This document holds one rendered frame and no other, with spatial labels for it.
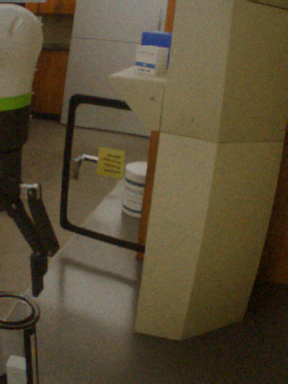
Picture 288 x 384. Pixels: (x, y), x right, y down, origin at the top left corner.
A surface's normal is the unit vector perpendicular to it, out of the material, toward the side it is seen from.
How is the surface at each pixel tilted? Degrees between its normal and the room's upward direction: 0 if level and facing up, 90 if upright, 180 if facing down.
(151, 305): 90
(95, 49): 90
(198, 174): 90
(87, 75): 90
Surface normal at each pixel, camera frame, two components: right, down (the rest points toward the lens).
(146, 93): -0.23, 0.33
